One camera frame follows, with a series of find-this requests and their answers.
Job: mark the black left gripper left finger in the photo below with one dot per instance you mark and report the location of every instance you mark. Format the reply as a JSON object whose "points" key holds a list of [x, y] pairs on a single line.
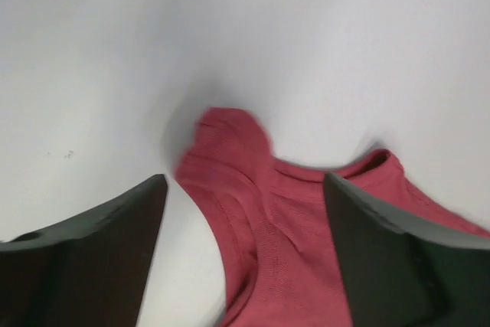
{"points": [[88, 270]]}

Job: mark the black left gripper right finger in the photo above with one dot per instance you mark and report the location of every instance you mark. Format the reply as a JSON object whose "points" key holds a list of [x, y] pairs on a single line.
{"points": [[399, 269]]}

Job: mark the red tank top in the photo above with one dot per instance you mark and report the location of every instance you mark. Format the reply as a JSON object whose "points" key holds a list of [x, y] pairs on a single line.
{"points": [[270, 222]]}

